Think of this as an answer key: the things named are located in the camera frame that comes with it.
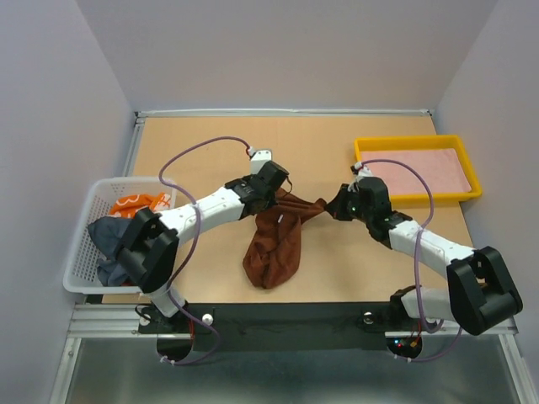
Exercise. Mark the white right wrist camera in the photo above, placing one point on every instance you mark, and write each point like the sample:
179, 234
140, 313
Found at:
360, 170

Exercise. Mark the aluminium front rail frame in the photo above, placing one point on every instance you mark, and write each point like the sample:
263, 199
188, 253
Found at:
121, 321

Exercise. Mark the orange white patterned towel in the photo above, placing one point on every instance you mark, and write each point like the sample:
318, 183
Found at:
128, 206

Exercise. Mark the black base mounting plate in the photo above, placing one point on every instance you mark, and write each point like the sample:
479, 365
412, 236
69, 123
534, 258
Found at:
285, 327

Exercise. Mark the brown towel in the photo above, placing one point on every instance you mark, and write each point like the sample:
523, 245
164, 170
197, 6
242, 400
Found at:
274, 253

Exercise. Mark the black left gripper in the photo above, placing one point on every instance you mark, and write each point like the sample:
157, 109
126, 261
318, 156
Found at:
271, 201

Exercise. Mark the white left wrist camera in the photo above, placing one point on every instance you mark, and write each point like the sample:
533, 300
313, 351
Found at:
258, 158

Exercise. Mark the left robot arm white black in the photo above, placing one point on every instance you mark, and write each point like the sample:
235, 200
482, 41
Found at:
148, 248

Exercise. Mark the yellow plastic tray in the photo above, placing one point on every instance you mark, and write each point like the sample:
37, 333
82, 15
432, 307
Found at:
441, 160

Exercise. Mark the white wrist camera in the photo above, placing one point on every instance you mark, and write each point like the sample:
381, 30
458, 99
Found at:
258, 158
360, 170

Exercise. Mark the aluminium left side rail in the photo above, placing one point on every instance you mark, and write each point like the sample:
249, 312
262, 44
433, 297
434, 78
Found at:
133, 147

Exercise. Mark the dark blue-grey towel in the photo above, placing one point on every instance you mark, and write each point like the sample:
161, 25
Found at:
106, 233

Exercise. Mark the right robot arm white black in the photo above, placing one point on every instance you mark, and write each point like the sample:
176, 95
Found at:
480, 292

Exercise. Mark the aluminium back rail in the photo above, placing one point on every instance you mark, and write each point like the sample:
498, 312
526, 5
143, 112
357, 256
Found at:
277, 112

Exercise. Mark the aluminium rail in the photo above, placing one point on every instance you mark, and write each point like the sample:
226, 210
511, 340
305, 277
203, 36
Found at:
277, 112
133, 147

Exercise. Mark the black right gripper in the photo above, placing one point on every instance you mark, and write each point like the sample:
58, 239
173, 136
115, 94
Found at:
336, 206

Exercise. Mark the white plastic basket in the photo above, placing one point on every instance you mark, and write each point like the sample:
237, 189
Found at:
81, 266

